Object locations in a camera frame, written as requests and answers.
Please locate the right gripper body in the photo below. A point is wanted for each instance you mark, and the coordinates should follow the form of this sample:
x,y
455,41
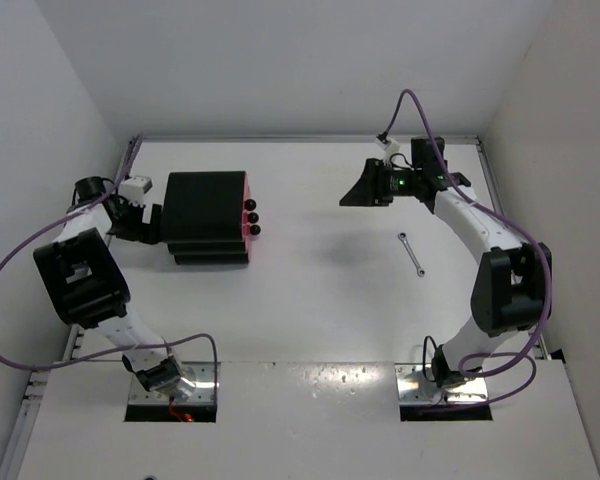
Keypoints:
x,y
396,183

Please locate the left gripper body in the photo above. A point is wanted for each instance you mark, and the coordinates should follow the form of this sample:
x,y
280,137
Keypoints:
x,y
129,225

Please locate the black drawer cabinet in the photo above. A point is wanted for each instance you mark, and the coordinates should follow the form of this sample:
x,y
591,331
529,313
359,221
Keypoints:
x,y
203,217

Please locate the silver wrench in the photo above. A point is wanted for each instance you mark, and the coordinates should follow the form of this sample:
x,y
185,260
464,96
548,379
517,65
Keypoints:
x,y
404,240

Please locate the pink top drawer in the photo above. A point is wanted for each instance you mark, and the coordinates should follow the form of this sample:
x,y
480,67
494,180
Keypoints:
x,y
249,202

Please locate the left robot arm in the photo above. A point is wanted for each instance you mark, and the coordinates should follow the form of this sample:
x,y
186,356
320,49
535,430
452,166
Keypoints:
x,y
87,288

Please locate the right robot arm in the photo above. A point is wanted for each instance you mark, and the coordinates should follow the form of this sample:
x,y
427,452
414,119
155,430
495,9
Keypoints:
x,y
509,291

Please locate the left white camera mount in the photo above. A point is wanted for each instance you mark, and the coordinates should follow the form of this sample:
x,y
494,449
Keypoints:
x,y
134,189

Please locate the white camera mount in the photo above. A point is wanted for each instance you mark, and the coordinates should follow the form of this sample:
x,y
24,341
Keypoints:
x,y
389,145
134,189

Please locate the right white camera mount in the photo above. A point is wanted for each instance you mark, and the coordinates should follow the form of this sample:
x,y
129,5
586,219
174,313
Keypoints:
x,y
389,145

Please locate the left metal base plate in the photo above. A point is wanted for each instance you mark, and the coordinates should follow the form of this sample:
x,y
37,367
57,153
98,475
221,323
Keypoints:
x,y
197,389

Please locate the metal base plate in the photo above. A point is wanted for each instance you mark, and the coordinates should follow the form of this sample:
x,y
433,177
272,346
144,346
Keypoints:
x,y
197,389
414,390

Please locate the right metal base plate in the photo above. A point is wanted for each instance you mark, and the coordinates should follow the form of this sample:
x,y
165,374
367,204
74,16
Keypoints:
x,y
414,390

